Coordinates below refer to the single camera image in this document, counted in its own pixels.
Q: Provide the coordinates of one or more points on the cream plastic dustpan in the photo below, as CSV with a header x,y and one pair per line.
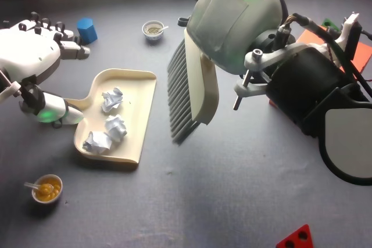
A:
x,y
136,105

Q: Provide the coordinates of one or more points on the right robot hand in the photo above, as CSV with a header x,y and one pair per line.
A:
x,y
232,18

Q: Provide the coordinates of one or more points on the white paper ball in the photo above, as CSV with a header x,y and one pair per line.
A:
x,y
97,143
116,127
112,100

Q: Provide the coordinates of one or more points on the green triangle block with holes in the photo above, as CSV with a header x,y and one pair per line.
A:
x,y
329,23

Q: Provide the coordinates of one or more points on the small bowl with yellow food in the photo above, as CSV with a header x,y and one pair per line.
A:
x,y
46,190

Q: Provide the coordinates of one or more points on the grey table cloth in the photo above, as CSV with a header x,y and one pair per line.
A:
x,y
180,195

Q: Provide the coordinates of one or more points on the orange foam block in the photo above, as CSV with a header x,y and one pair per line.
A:
x,y
314,37

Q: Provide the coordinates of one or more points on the red triangle block with holes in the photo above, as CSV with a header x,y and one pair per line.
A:
x,y
296,237

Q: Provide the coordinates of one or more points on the blue hexagonal block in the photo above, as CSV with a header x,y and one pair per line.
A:
x,y
87,31

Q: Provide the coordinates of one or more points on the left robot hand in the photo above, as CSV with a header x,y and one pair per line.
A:
x,y
26,53

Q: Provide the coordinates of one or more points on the small bowl with green soup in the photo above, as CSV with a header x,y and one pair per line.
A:
x,y
152,31

